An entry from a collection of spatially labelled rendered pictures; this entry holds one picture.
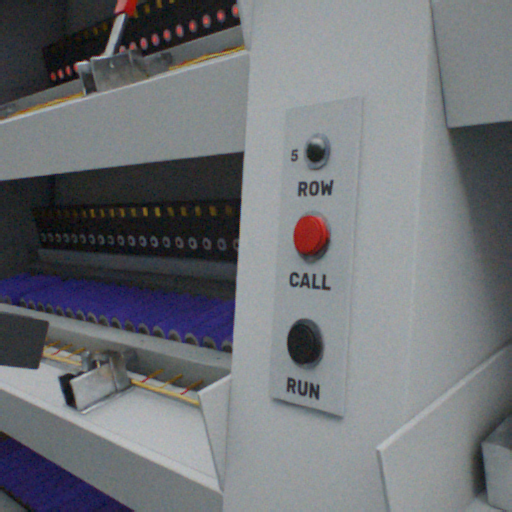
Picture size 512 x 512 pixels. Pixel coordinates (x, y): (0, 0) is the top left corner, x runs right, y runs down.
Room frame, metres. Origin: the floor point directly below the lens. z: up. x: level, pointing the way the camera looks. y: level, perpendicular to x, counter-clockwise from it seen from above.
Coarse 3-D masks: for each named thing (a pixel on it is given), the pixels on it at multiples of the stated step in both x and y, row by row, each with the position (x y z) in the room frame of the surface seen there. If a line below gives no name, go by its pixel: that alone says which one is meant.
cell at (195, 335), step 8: (232, 312) 0.49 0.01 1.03; (216, 320) 0.48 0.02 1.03; (224, 320) 0.49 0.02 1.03; (232, 320) 0.49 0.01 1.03; (192, 328) 0.47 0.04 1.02; (200, 328) 0.47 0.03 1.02; (208, 328) 0.48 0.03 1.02; (192, 336) 0.47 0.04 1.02; (200, 336) 0.47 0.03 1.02; (200, 344) 0.47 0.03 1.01
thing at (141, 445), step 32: (0, 256) 0.83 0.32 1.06; (64, 256) 0.79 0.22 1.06; (96, 256) 0.73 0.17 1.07; (128, 256) 0.68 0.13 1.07; (160, 256) 0.64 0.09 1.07; (0, 384) 0.50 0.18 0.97; (32, 384) 0.49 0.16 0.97; (224, 384) 0.30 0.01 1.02; (0, 416) 0.51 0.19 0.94; (32, 416) 0.46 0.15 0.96; (64, 416) 0.42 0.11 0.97; (96, 416) 0.41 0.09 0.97; (128, 416) 0.40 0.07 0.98; (160, 416) 0.39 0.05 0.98; (192, 416) 0.38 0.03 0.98; (224, 416) 0.30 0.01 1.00; (32, 448) 0.48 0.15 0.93; (64, 448) 0.43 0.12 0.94; (96, 448) 0.39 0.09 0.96; (128, 448) 0.36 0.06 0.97; (160, 448) 0.35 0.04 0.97; (192, 448) 0.35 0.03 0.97; (224, 448) 0.30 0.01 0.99; (96, 480) 0.41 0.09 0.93; (128, 480) 0.37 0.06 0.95; (160, 480) 0.34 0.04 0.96; (192, 480) 0.32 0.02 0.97; (224, 480) 0.30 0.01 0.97
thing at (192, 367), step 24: (24, 312) 0.60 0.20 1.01; (48, 336) 0.55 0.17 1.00; (72, 336) 0.52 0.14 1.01; (96, 336) 0.49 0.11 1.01; (120, 336) 0.48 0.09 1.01; (144, 336) 0.47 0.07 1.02; (144, 360) 0.45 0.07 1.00; (168, 360) 0.42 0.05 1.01; (192, 360) 0.40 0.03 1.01; (216, 360) 0.39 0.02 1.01; (144, 384) 0.42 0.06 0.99; (192, 384) 0.40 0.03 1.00
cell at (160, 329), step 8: (200, 304) 0.53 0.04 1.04; (208, 304) 0.53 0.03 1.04; (216, 304) 0.53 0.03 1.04; (184, 312) 0.52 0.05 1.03; (192, 312) 0.52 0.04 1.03; (200, 312) 0.52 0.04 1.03; (168, 320) 0.51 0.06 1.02; (176, 320) 0.51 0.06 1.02; (184, 320) 0.51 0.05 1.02; (160, 328) 0.50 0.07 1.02; (168, 328) 0.50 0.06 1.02; (160, 336) 0.50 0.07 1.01
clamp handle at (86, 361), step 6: (42, 354) 0.40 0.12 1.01; (84, 354) 0.43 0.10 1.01; (42, 360) 0.40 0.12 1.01; (48, 360) 0.41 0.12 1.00; (84, 360) 0.43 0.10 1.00; (90, 360) 0.43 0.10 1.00; (54, 366) 0.41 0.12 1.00; (60, 366) 0.41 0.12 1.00; (66, 366) 0.41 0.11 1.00; (84, 366) 0.43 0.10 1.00; (90, 366) 0.43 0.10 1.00; (72, 372) 0.42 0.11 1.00; (78, 372) 0.42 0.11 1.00; (84, 372) 0.42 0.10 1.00
